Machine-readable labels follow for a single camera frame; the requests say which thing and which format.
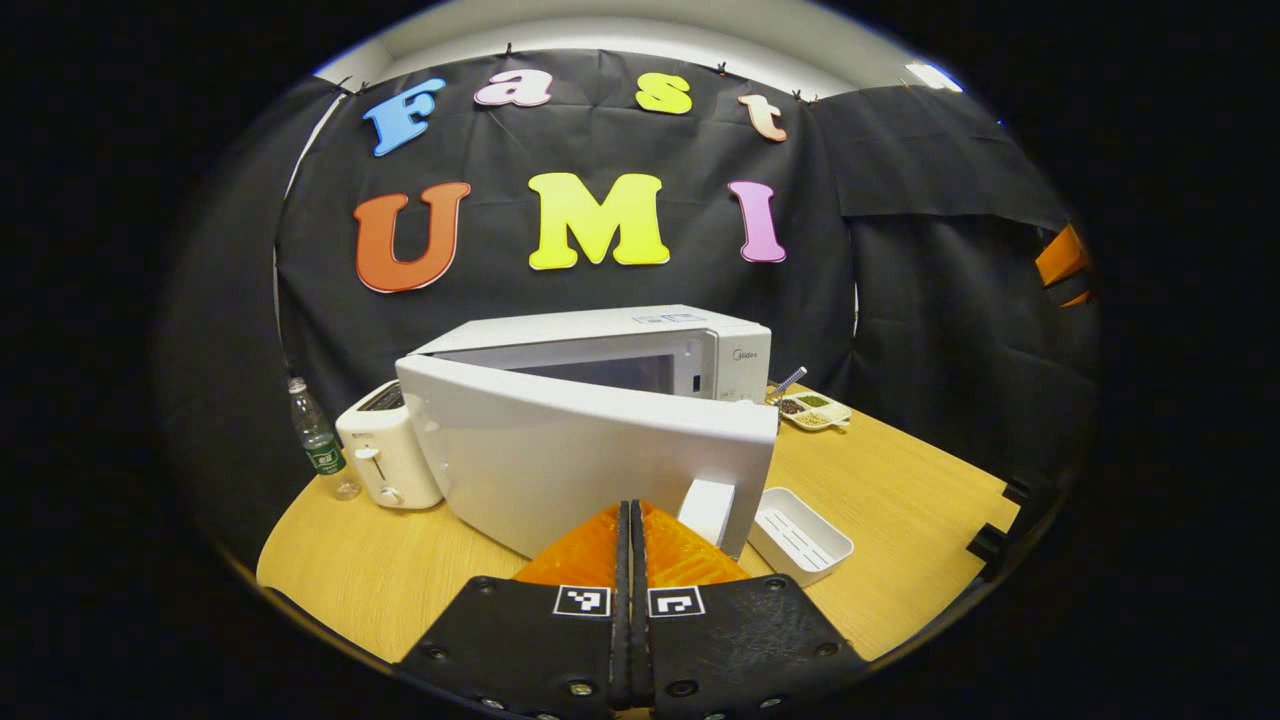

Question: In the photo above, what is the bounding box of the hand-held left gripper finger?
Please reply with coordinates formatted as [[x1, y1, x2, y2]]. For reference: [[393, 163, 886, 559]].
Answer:
[[395, 500, 633, 720], [630, 500, 869, 720]]

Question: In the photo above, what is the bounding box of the white microwave oven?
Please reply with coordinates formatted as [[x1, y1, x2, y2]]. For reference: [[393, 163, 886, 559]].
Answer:
[[395, 304, 779, 561]]

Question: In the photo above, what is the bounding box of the black backdrop cloth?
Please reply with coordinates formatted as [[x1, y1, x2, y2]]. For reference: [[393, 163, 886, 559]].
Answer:
[[155, 50, 1101, 561]]

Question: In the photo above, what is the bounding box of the small white rectangular tray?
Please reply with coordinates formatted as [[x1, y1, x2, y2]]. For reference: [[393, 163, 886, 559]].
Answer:
[[748, 487, 855, 588]]

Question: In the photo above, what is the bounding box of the white divided dish with beans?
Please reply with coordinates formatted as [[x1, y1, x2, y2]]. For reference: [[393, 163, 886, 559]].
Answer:
[[775, 391, 854, 432]]

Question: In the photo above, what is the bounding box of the white toaster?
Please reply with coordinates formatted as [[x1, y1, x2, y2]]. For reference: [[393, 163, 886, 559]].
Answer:
[[335, 380, 444, 511]]

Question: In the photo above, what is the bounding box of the clear green-label water bottle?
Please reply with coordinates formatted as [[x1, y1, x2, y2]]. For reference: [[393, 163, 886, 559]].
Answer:
[[288, 376, 361, 501]]

